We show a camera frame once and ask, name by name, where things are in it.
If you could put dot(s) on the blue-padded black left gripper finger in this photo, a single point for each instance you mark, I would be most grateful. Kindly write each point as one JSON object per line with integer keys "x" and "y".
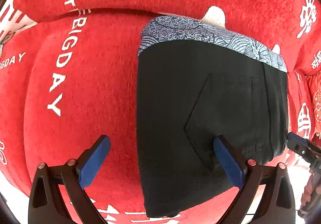
{"x": 46, "y": 204}

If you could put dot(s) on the person's right hand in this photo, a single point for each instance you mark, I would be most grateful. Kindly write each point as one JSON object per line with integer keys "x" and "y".
{"x": 306, "y": 196}

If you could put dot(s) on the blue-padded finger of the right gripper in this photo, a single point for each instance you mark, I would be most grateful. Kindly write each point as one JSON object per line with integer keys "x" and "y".
{"x": 295, "y": 142}

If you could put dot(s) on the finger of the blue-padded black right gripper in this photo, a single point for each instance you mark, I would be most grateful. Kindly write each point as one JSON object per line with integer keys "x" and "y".
{"x": 277, "y": 204}

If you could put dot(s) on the red embroidered cushion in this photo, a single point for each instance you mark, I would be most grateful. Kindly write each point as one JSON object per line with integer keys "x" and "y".
{"x": 313, "y": 83}

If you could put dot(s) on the black pants with grey waistband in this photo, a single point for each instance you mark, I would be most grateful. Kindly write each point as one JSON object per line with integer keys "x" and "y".
{"x": 195, "y": 82}

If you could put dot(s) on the red bed cover white lettering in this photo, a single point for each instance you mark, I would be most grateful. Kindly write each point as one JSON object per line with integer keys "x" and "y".
{"x": 67, "y": 80}

